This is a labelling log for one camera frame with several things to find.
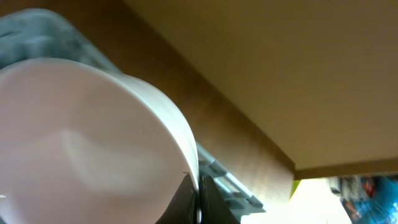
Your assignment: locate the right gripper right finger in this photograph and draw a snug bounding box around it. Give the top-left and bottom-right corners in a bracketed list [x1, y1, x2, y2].
[199, 175, 239, 224]

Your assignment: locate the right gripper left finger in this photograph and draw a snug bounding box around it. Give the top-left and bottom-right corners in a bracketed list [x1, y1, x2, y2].
[155, 174, 197, 224]

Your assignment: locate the pink-white bowl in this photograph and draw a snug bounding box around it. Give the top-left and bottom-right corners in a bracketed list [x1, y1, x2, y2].
[1, 58, 199, 223]

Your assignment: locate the grey dishwasher rack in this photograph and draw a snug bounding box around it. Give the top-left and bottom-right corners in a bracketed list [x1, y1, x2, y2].
[1, 9, 266, 221]

